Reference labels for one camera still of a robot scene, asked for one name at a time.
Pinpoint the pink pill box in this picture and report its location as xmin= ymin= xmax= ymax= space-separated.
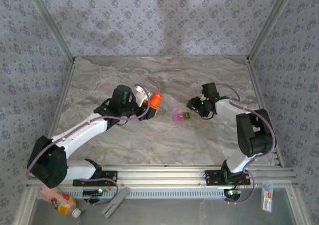
xmin=172 ymin=107 xmax=185 ymax=122

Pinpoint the small green-lit circuit board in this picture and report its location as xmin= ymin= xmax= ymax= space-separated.
xmin=224 ymin=189 xmax=242 ymax=201
xmin=82 ymin=189 xmax=104 ymax=197

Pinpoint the grey metal shelf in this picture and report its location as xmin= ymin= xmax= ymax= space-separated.
xmin=14 ymin=187 xmax=310 ymax=225

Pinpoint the clear plastic packet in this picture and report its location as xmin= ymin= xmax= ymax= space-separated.
xmin=260 ymin=181 xmax=274 ymax=213

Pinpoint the pink printed drink bottle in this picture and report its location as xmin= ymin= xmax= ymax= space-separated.
xmin=37 ymin=184 xmax=82 ymax=220

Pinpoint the aluminium table edge rail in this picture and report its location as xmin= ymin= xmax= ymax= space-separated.
xmin=248 ymin=59 xmax=285 ymax=167
xmin=37 ymin=59 xmax=77 ymax=167

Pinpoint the long aluminium mounting rail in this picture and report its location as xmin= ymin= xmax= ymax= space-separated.
xmin=26 ymin=163 xmax=299 ymax=188

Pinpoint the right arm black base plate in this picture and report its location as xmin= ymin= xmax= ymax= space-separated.
xmin=204 ymin=169 xmax=251 ymax=186

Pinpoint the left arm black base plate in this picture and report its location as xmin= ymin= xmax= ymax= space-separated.
xmin=72 ymin=170 xmax=118 ymax=187

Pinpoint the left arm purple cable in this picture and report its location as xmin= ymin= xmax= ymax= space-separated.
xmin=26 ymin=84 xmax=152 ymax=207

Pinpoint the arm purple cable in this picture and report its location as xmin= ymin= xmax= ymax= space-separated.
xmin=215 ymin=83 xmax=277 ymax=205
xmin=26 ymin=84 xmax=152 ymax=207

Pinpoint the grey slotted cable duct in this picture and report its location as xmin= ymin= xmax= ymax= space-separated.
xmin=37 ymin=187 xmax=226 ymax=200

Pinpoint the grey metal bracket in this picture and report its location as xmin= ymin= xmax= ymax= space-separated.
xmin=100 ymin=186 xmax=131 ymax=219

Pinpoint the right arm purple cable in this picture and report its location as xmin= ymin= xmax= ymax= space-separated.
xmin=215 ymin=83 xmax=277 ymax=205

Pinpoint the aluminium frame post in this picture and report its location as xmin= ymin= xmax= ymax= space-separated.
xmin=246 ymin=0 xmax=298 ymax=61
xmin=23 ymin=0 xmax=76 ymax=63

